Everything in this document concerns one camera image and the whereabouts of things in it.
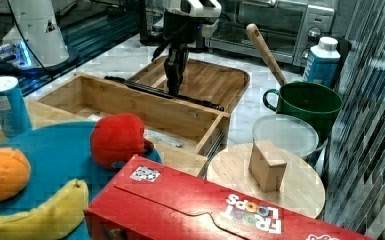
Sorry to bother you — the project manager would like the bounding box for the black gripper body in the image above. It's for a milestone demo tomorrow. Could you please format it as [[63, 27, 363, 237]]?
[[152, 12, 199, 65]]

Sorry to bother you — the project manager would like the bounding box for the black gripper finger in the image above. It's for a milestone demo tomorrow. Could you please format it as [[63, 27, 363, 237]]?
[[164, 54, 187, 96]]

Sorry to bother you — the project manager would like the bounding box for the wooden drawer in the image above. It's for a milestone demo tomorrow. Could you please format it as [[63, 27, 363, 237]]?
[[38, 74, 230, 176]]

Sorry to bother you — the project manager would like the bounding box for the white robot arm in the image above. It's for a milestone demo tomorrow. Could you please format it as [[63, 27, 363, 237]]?
[[0, 0, 221, 96]]

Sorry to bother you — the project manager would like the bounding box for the wooden cutting board tray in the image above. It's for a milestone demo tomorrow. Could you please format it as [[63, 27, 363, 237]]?
[[129, 56, 250, 113]]

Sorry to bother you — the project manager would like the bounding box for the wooden utensil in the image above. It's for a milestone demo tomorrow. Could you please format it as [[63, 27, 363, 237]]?
[[246, 23, 287, 86]]

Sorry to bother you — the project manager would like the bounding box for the red plush apple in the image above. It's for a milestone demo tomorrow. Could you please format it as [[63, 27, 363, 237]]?
[[90, 113, 154, 170]]

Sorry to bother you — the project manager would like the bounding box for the stainless toaster oven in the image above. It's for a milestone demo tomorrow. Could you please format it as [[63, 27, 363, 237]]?
[[206, 0, 338, 67]]

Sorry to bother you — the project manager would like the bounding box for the jar with wooden lid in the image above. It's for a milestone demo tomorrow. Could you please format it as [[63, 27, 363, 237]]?
[[206, 143, 325, 219]]

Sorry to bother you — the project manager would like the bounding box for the red Froot Loops box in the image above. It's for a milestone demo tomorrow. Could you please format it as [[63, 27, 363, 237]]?
[[85, 157, 373, 240]]

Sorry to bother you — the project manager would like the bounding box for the clear lidded container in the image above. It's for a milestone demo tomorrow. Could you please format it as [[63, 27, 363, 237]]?
[[252, 114, 319, 158]]

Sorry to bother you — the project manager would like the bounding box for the blue white carton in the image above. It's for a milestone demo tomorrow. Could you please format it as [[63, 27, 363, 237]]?
[[303, 37, 341, 87]]

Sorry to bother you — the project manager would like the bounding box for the blue round plate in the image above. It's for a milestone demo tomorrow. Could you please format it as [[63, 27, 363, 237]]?
[[0, 122, 161, 240]]

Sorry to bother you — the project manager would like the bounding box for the green mug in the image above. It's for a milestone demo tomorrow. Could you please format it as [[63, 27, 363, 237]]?
[[262, 82, 343, 144]]

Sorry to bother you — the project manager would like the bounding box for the blue salt shaker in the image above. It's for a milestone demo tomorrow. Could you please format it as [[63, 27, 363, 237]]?
[[0, 76, 32, 138]]

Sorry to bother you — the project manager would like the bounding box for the yellow plush banana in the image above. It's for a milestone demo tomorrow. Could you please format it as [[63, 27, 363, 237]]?
[[0, 179, 89, 240]]

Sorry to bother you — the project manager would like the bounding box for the orange plush fruit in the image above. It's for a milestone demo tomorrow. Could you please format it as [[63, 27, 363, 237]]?
[[0, 148, 31, 201]]

